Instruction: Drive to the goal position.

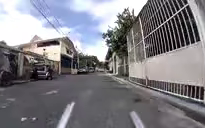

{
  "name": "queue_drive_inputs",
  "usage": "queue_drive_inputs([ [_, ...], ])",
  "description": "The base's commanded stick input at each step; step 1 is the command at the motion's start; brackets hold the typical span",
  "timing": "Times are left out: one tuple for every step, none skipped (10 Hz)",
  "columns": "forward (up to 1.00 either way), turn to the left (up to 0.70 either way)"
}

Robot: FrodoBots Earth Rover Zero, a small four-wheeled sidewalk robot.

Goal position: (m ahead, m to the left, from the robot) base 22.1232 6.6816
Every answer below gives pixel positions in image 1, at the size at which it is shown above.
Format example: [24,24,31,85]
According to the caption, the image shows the car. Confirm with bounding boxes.
[77,67,89,75]
[87,66,96,74]

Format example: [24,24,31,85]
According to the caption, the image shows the group of trees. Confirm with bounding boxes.
[77,53,103,70]

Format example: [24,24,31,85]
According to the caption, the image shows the green tree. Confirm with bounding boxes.
[101,7,138,58]

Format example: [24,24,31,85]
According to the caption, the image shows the grey asphalt road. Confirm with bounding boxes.
[0,72,205,128]

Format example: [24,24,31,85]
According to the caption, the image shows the cream two-storey building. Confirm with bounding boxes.
[14,34,79,75]

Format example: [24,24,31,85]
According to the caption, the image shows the robot's own part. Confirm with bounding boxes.
[129,110,146,128]
[55,101,76,128]

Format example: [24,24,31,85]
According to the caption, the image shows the white metal gate with grille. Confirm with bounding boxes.
[126,0,205,104]

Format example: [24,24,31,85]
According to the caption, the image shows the low building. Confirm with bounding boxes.
[0,39,59,80]

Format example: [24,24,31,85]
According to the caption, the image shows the concrete pavement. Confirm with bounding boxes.
[106,73,205,121]

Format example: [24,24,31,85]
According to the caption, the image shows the wall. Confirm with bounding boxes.
[108,51,129,77]

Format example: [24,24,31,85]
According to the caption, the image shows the overhead wires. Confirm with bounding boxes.
[29,0,71,38]

